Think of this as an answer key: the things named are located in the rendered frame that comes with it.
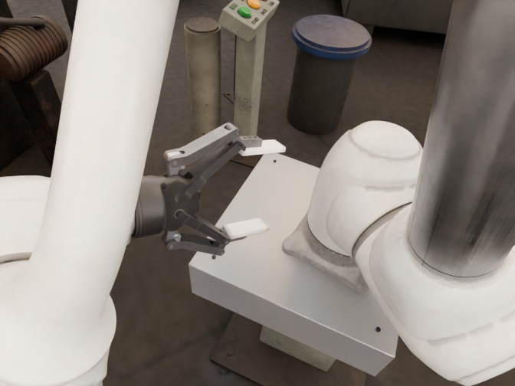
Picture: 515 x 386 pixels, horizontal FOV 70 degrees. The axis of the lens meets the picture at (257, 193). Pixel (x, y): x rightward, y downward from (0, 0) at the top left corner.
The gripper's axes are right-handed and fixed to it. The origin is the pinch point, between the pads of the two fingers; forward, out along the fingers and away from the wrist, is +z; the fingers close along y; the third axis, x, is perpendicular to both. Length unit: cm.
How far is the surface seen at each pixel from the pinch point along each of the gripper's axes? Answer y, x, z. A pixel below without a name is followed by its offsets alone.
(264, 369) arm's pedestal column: 62, -7, 16
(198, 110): 17, -88, 27
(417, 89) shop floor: 8, -89, 156
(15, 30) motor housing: -5, -96, -29
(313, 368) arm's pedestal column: 61, -1, 28
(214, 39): -10, -79, 27
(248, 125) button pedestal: 20, -77, 44
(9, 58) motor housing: 1, -88, -31
